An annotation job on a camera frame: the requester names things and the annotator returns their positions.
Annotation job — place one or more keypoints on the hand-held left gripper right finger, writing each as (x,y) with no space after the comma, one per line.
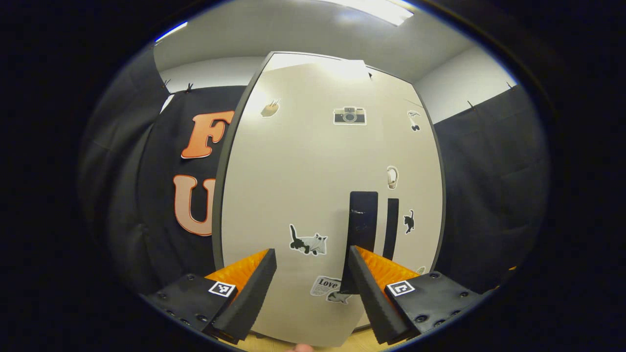
(369,293)

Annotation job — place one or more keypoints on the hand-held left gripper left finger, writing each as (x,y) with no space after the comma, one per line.
(252,293)

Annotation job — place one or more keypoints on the white shoe cabinet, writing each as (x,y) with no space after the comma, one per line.
(218,215)

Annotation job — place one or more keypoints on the white door with headphone sticker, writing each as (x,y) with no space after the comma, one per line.
(415,161)

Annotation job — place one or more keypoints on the black backdrop cloth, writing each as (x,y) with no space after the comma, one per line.
(489,195)
(146,195)

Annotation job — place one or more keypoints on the ceiling light panel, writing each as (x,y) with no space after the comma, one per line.
(171,32)
(371,10)

